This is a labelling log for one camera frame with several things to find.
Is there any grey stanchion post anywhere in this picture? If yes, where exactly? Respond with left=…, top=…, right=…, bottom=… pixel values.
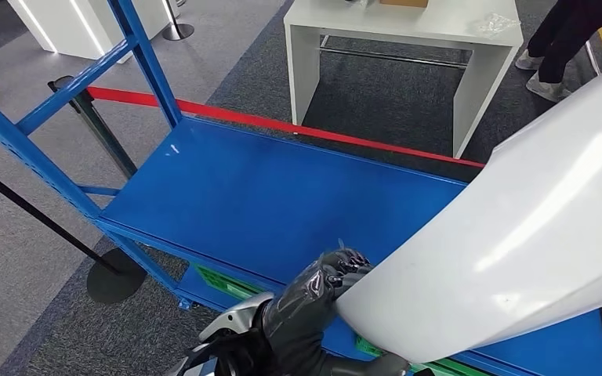
left=47, top=76, right=139, bottom=180

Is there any chrome base stanchion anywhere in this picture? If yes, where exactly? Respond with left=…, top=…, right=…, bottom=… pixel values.
left=161, top=0, right=195, bottom=42

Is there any green plastic crate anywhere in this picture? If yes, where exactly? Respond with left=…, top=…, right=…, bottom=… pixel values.
left=355, top=337, right=489, bottom=376
left=195, top=264, right=266, bottom=302

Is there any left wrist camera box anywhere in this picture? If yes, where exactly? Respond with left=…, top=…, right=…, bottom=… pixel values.
left=179, top=329, right=268, bottom=376

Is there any blue metal shelf rack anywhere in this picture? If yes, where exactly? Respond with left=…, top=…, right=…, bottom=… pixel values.
left=0, top=0, right=602, bottom=376

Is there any clear plastic hand cover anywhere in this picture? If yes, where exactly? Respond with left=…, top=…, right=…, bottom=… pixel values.
left=263, top=248, right=375, bottom=338

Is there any metal frame stand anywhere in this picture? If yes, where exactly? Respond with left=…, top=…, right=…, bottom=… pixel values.
left=585, top=41, right=600, bottom=76

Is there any black stanchion with round base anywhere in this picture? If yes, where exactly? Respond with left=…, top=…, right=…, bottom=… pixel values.
left=0, top=157, right=148, bottom=305

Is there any white table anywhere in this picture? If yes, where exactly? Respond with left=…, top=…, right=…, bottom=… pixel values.
left=284, top=0, right=524, bottom=159

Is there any clear plastic bag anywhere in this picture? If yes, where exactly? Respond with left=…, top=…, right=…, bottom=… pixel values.
left=474, top=13, right=520, bottom=38

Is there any person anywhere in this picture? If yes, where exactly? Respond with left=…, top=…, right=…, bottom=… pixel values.
left=514, top=0, right=602, bottom=103

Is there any red barrier belt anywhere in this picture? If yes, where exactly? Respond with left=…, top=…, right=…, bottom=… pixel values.
left=86, top=86, right=486, bottom=170

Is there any white display plinth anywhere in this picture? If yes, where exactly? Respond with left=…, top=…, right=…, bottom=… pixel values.
left=7, top=0, right=180, bottom=64

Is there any white plastic car part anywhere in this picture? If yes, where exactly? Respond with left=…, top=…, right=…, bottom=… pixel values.
left=334, top=52, right=602, bottom=364

